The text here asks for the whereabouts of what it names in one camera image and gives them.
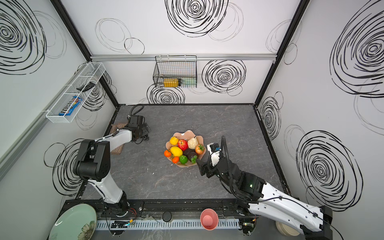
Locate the dark brown mangosteen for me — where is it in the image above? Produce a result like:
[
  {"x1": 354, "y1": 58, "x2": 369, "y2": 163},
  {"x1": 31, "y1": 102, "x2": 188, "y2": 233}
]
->
[{"x1": 188, "y1": 153, "x2": 198, "y2": 164}]

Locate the red green apple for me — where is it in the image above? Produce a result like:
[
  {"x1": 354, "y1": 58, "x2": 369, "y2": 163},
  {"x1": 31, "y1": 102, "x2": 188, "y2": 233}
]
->
[{"x1": 195, "y1": 144, "x2": 205, "y2": 155}]

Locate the dark avocado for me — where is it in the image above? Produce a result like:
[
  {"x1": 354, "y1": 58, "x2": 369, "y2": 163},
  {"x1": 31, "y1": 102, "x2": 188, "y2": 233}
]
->
[{"x1": 183, "y1": 149, "x2": 197, "y2": 160}]

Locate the green lime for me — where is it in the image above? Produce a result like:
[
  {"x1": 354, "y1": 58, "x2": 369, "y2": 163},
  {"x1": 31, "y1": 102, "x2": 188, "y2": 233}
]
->
[{"x1": 179, "y1": 155, "x2": 188, "y2": 165}]

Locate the beige pale fruit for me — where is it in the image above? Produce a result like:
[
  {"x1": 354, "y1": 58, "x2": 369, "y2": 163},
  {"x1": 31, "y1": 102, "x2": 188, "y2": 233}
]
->
[{"x1": 188, "y1": 136, "x2": 199, "y2": 150}]

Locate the orange tangerine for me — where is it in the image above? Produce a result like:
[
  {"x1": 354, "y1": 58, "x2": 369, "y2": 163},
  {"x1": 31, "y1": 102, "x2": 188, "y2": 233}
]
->
[
  {"x1": 164, "y1": 150, "x2": 172, "y2": 158},
  {"x1": 172, "y1": 157, "x2": 180, "y2": 164}
]

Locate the red crinkled fruit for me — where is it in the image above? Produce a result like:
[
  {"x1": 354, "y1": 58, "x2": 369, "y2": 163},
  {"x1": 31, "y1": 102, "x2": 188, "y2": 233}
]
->
[{"x1": 178, "y1": 139, "x2": 189, "y2": 151}]

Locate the yellow lemon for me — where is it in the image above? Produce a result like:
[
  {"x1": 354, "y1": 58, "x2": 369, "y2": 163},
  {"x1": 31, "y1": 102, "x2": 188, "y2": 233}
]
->
[{"x1": 170, "y1": 146, "x2": 183, "y2": 157}]

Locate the small yellow fruit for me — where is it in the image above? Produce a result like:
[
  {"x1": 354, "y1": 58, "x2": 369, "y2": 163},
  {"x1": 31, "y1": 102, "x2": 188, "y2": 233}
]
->
[{"x1": 170, "y1": 137, "x2": 179, "y2": 146}]

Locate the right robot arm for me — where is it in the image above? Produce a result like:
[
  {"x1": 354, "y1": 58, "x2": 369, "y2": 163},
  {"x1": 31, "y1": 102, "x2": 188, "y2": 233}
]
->
[{"x1": 196, "y1": 159, "x2": 333, "y2": 240}]

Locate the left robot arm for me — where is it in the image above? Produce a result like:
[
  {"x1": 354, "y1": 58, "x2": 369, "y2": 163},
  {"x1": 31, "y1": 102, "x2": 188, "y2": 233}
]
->
[{"x1": 72, "y1": 115, "x2": 150, "y2": 217}]

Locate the brown woven mat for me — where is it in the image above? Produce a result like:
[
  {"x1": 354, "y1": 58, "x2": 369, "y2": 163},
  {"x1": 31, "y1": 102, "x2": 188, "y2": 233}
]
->
[{"x1": 110, "y1": 123, "x2": 132, "y2": 155}]

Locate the pink cup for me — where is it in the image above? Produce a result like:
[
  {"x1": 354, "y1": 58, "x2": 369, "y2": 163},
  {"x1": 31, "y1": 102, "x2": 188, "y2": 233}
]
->
[{"x1": 200, "y1": 209, "x2": 219, "y2": 231}]

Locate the yellow bottle in basket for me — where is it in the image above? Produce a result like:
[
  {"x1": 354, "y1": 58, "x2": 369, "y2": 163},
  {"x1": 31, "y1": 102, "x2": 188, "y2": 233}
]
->
[{"x1": 163, "y1": 78, "x2": 181, "y2": 88}]

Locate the black round knob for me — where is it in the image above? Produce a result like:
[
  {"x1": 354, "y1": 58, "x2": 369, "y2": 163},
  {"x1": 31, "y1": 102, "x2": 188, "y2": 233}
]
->
[{"x1": 162, "y1": 211, "x2": 173, "y2": 223}]

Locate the black remote control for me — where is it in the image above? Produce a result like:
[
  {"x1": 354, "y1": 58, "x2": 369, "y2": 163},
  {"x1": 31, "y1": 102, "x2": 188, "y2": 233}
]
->
[{"x1": 77, "y1": 82, "x2": 96, "y2": 93}]

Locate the green item in basket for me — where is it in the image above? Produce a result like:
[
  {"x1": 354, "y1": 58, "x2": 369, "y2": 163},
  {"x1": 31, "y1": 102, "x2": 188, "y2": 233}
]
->
[{"x1": 180, "y1": 77, "x2": 197, "y2": 88}]

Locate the blue candy packet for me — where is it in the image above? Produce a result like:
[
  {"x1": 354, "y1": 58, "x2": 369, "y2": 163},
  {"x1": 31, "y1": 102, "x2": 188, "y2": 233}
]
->
[{"x1": 59, "y1": 96, "x2": 83, "y2": 116}]

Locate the green floral plate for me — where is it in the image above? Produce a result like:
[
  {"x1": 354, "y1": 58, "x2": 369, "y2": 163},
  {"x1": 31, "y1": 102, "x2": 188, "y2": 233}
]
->
[{"x1": 48, "y1": 204, "x2": 97, "y2": 240}]

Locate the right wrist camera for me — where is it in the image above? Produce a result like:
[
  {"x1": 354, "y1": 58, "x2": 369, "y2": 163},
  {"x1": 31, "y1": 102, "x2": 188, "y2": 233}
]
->
[{"x1": 207, "y1": 143, "x2": 221, "y2": 167}]

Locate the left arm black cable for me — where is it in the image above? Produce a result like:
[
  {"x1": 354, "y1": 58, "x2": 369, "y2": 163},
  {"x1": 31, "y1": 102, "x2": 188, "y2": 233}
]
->
[{"x1": 128, "y1": 104, "x2": 145, "y2": 117}]

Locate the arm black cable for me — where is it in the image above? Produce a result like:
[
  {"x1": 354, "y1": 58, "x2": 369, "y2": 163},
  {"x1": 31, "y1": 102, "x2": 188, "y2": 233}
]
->
[
  {"x1": 220, "y1": 135, "x2": 233, "y2": 181},
  {"x1": 128, "y1": 104, "x2": 145, "y2": 117}
]

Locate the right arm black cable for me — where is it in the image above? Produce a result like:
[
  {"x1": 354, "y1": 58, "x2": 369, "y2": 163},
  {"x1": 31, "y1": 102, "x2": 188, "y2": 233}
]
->
[{"x1": 220, "y1": 135, "x2": 233, "y2": 181}]

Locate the white slotted cable duct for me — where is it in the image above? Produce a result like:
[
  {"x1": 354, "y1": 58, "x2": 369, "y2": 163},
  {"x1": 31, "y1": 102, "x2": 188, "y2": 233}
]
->
[{"x1": 95, "y1": 218, "x2": 241, "y2": 231}]

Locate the black wire basket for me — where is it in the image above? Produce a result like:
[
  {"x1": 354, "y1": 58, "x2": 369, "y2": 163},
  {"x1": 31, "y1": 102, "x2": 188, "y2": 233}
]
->
[{"x1": 153, "y1": 60, "x2": 198, "y2": 88}]

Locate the white wire shelf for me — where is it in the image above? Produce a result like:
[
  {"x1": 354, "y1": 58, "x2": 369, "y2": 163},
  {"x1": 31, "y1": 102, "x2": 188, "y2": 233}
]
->
[{"x1": 46, "y1": 63, "x2": 106, "y2": 124}]

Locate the aluminium wall rail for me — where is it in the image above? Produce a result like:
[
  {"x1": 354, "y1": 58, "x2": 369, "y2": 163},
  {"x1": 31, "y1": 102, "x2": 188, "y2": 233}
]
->
[{"x1": 91, "y1": 53, "x2": 277, "y2": 62}]

